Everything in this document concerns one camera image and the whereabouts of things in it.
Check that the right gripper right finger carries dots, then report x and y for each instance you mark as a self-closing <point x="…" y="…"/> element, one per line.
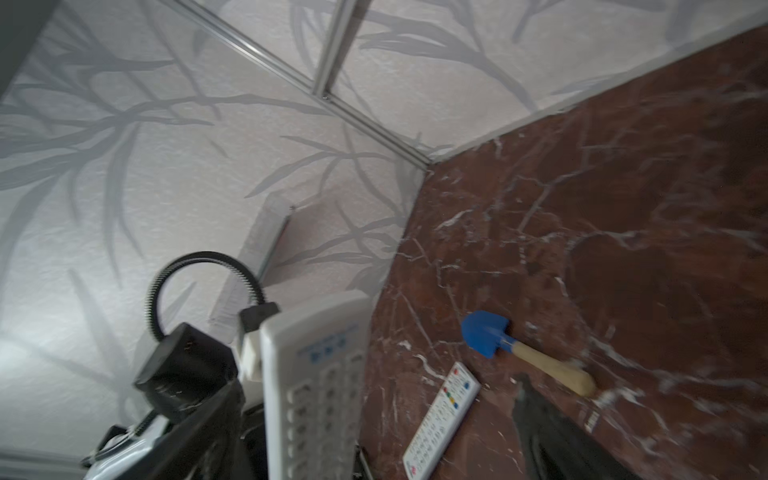
<point x="553" y="446"/>

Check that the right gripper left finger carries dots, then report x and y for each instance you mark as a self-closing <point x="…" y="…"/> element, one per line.
<point x="203" y="446"/>

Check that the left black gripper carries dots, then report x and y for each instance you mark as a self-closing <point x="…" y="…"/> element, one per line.
<point x="187" y="367"/>

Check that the white remote control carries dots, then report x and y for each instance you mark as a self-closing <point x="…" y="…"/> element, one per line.
<point x="441" y="422"/>
<point x="313" y="369"/>

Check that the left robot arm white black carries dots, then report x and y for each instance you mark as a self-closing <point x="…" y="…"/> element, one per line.
<point x="121" y="448"/>

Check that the clear plastic wall shelf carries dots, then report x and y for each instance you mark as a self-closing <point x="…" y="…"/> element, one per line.
<point x="256" y="254"/>

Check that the blue toy shovel wooden handle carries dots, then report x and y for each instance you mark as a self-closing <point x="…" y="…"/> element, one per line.
<point x="485" y="333"/>

